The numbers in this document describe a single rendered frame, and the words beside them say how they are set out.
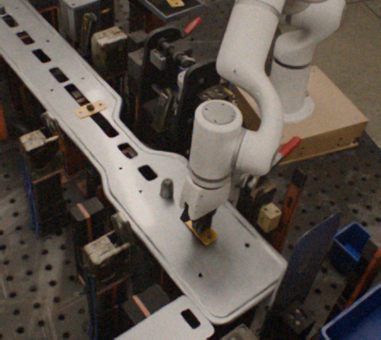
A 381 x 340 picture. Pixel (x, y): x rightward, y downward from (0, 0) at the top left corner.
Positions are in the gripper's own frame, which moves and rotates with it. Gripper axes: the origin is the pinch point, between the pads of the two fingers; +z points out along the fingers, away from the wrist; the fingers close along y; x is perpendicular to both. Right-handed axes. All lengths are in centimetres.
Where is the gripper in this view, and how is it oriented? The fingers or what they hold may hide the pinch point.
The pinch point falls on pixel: (201, 220)
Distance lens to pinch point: 123.1
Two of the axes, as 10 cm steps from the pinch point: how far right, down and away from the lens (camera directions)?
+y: -7.9, 3.9, -4.7
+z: -0.8, 6.9, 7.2
